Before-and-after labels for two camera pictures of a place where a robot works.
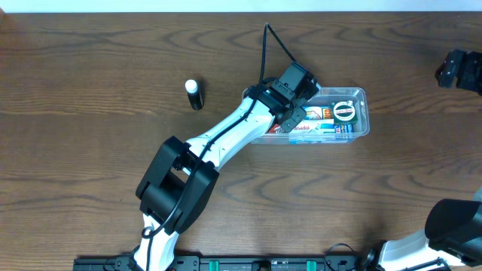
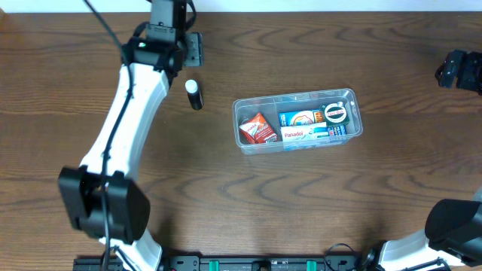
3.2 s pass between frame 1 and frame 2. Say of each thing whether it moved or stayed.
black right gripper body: stayed
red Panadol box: moved
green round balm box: moved
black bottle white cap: stayed
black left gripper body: moved
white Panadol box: moved
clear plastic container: moved
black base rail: stayed
